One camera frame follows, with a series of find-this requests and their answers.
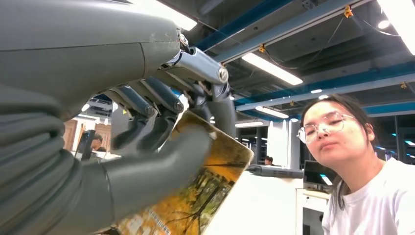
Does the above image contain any white ceiling light strip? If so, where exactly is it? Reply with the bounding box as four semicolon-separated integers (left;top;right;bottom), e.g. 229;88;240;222
255;106;289;119
241;52;304;86
377;0;415;56
129;0;198;31

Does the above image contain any yellow tree-print hotel card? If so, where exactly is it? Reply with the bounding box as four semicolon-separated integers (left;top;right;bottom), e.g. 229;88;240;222
116;110;254;235

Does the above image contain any black monitor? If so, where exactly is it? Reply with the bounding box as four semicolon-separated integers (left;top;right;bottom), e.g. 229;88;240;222
303;160;338;190

